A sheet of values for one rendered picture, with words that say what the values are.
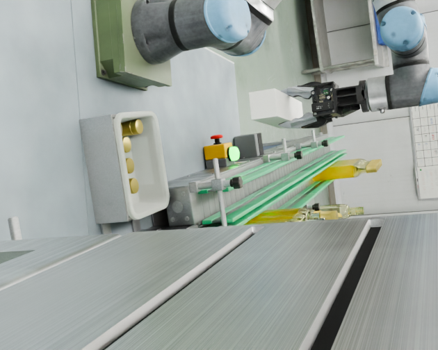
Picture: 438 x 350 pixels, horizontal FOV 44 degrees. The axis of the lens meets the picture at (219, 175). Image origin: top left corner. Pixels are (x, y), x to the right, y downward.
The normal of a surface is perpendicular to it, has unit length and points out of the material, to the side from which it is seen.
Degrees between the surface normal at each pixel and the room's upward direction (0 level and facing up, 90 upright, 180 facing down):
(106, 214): 90
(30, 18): 0
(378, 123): 90
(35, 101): 0
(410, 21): 92
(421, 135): 90
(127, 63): 2
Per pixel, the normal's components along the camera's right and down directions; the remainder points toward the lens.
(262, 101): -0.39, 0.00
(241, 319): -0.14, -0.99
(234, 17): 0.85, -0.07
